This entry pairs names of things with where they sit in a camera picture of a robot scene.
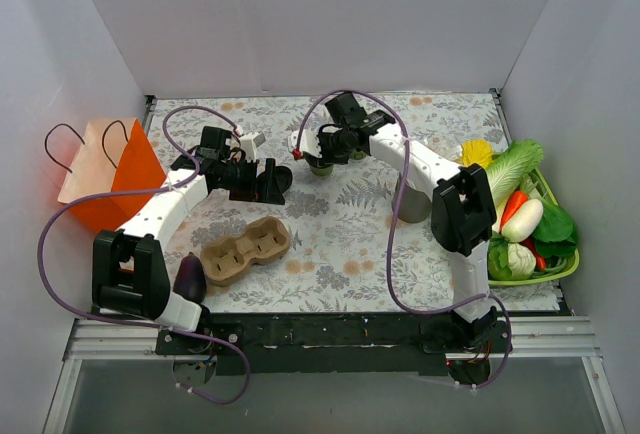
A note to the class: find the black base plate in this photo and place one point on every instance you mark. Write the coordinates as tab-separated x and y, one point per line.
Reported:
314	343

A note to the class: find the napa cabbage toy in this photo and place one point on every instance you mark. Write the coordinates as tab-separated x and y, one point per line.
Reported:
507	170

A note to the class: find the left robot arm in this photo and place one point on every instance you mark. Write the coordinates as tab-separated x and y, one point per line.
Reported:
129	270

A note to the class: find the grey straw holder cup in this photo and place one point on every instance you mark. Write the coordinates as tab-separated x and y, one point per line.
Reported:
414	207

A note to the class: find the stack of paper cups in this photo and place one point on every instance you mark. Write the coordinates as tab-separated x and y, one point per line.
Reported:
358	155

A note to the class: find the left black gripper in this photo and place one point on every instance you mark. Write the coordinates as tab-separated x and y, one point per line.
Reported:
266	181

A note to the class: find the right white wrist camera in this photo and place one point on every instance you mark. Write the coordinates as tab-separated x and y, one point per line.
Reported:
304	143

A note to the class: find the orange paper bag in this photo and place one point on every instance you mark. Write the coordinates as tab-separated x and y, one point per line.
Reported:
110	156

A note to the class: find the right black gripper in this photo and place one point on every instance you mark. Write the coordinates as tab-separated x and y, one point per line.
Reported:
324	145

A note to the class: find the green plastic basket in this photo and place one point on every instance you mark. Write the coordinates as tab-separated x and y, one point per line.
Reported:
536	187

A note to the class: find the floral tablecloth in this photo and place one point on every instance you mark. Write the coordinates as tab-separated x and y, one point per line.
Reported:
346	254

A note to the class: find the green paper cup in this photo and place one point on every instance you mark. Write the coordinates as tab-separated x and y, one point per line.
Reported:
320	169

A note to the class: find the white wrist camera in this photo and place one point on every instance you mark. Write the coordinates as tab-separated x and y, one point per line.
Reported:
304	143
249	144

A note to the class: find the brown cardboard cup carrier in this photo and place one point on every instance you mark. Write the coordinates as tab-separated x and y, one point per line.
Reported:
227	259

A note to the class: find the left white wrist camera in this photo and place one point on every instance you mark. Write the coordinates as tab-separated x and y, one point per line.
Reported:
249	144

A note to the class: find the orange carrot toy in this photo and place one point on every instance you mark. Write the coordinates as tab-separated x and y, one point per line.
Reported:
513	204

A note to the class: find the white radish toy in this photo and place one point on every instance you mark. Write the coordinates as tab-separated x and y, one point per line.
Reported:
522	224

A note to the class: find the black plastic cup lid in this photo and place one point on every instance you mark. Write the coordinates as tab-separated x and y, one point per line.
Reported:
283	177

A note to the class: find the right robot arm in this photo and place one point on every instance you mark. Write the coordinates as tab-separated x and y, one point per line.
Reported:
462	207

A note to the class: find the aluminium frame rail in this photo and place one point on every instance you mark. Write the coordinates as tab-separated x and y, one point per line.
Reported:
543	337

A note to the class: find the white garlic toy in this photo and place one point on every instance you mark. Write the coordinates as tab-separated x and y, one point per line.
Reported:
521	262

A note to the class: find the purple eggplant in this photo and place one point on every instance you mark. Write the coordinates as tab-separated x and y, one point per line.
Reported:
190	281

